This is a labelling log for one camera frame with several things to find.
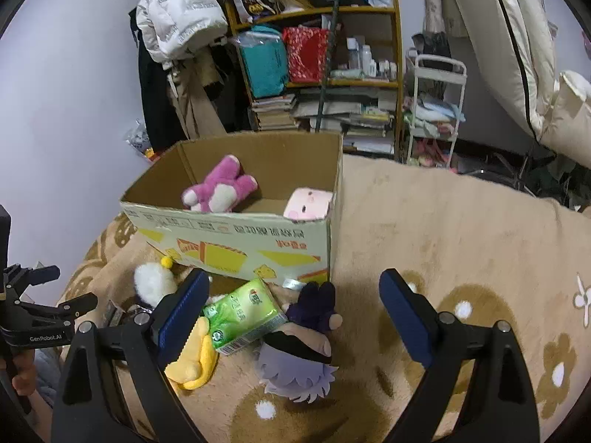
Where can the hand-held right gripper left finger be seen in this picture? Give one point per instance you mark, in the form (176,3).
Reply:
(178,318)

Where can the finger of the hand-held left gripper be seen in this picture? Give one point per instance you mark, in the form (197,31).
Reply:
(34,275)
(69,307)

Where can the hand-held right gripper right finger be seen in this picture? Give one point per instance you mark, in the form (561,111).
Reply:
(401,318)

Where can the yellow plush dog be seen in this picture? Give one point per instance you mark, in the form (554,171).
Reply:
(194,369)

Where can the printed cardboard box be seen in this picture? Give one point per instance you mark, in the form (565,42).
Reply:
(221,244)

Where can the person's left hand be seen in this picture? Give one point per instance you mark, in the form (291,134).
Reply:
(24,380)

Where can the white fluffy plush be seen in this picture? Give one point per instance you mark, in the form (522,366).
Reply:
(152,284)

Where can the green tissue pack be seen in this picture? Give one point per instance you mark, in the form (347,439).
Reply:
(244,314)

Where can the beige flower blanket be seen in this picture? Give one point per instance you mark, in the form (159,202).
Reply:
(415,240)

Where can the silver foil wrapper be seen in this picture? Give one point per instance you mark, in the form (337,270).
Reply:
(292,283)

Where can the grey-haired plush doll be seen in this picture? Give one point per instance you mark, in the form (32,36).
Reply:
(295,378)

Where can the pink plush bear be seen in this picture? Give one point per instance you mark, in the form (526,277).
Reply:
(221,184)

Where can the pink square face plush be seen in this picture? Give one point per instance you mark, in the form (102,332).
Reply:
(307,205)

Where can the plastic bag of toys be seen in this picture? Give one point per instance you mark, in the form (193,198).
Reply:
(138,140)

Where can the pile of magazines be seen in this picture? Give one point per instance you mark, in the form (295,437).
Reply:
(351,120)

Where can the beige hanging coat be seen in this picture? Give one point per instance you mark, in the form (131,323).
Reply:
(198,106)

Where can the black hanging garment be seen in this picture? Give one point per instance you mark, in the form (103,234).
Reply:
(157,97)

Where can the white trolley cart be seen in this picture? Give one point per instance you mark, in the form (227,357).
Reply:
(457,101)

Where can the stack of books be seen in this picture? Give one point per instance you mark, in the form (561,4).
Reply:
(274,113)

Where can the yellow wooden bookshelf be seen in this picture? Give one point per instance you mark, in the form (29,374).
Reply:
(364,84)

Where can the row of small bottles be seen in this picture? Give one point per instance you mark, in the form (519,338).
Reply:
(369,60)

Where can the teal bag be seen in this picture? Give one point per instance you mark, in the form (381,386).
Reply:
(263,69)

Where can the red patterned bag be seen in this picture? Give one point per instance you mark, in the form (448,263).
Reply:
(304,55)

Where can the white puffer jacket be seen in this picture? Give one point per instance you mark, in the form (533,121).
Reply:
(175,14)

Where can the green pole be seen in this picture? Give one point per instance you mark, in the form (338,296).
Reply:
(333,23)

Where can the white duvet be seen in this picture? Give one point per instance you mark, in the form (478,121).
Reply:
(508,32)

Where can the pale hanging cloth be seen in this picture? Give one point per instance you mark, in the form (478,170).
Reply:
(434,0)

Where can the dark printed bag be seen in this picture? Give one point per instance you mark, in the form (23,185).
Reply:
(254,0)

